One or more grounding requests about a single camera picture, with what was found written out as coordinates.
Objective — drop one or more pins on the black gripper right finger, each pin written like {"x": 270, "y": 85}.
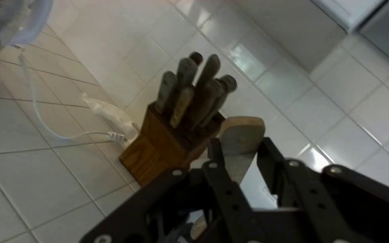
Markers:
{"x": 351, "y": 207}

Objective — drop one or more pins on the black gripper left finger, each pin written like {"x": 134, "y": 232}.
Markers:
{"x": 181, "y": 207}

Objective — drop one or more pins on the wooden spoon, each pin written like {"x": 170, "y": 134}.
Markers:
{"x": 242, "y": 135}

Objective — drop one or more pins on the wooden knife block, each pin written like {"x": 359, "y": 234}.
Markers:
{"x": 162, "y": 143}

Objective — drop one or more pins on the white range hood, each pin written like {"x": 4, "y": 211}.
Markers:
{"x": 388, "y": 31}

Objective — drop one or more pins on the white upper cabinet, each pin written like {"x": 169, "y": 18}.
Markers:
{"x": 293, "y": 27}

